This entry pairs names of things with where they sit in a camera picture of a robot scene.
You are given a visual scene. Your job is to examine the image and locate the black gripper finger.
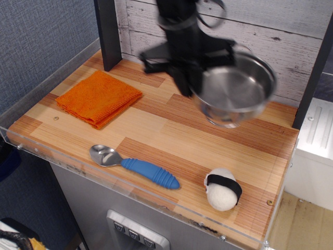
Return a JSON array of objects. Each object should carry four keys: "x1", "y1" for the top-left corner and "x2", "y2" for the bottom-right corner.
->
[
  {"x1": 205, "y1": 43, "x2": 237, "y2": 69},
  {"x1": 170, "y1": 61, "x2": 203, "y2": 97}
]

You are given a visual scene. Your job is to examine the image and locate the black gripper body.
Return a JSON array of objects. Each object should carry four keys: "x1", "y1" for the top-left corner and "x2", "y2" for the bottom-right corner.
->
[{"x1": 139, "y1": 23, "x2": 236, "y2": 74}]

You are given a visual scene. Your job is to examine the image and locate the stainless steel pot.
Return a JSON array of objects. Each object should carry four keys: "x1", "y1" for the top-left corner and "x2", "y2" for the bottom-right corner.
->
[{"x1": 190, "y1": 44, "x2": 277, "y2": 128}]

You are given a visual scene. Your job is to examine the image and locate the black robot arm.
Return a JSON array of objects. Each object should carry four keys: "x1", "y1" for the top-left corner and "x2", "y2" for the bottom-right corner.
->
[{"x1": 139, "y1": 1, "x2": 236, "y2": 97}]

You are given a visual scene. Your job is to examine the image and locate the folded orange cloth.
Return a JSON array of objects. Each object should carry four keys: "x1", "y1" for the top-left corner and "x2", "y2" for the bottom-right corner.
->
[{"x1": 56, "y1": 70, "x2": 142, "y2": 130}]

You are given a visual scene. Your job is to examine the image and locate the white plush sushi toy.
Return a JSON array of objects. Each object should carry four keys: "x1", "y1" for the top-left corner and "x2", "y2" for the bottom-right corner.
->
[{"x1": 204, "y1": 168, "x2": 242, "y2": 211}]

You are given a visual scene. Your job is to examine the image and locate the clear acrylic table guard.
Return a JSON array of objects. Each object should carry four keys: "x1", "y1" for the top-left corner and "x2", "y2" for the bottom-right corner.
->
[{"x1": 1, "y1": 42, "x2": 298, "y2": 249}]

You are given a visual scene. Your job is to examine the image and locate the white ribbed box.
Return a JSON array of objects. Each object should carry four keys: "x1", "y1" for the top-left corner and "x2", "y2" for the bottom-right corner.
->
[{"x1": 285, "y1": 98, "x2": 332, "y2": 210}]

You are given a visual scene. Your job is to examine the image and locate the silver dispenser button panel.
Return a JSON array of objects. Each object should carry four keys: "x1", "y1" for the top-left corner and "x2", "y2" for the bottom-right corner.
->
[{"x1": 106, "y1": 209, "x2": 170, "y2": 250}]

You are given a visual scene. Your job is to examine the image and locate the yellow object bottom left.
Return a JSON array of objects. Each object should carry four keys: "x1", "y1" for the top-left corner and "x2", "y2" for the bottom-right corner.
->
[{"x1": 29, "y1": 238, "x2": 48, "y2": 250}]

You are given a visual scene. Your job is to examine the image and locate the black cable loop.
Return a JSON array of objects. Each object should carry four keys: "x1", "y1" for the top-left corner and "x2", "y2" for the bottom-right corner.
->
[{"x1": 195, "y1": 0, "x2": 226, "y2": 29}]

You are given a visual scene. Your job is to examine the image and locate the dark left vertical post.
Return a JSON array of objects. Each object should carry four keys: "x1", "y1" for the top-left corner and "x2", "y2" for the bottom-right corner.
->
[{"x1": 94, "y1": 0, "x2": 122, "y2": 71}]

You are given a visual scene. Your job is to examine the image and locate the dark vertical post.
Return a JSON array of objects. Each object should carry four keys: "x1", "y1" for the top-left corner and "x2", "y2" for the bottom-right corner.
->
[
  {"x1": 94, "y1": 0, "x2": 122, "y2": 71},
  {"x1": 292, "y1": 16, "x2": 332, "y2": 130}
]

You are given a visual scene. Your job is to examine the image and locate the dark right vertical post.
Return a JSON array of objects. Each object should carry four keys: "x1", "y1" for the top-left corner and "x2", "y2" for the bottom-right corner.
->
[{"x1": 292, "y1": 16, "x2": 332, "y2": 130}]

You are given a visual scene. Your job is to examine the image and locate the blue handled metal spoon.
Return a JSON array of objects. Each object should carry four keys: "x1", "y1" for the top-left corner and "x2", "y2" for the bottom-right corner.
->
[{"x1": 89, "y1": 145, "x2": 180, "y2": 190}]

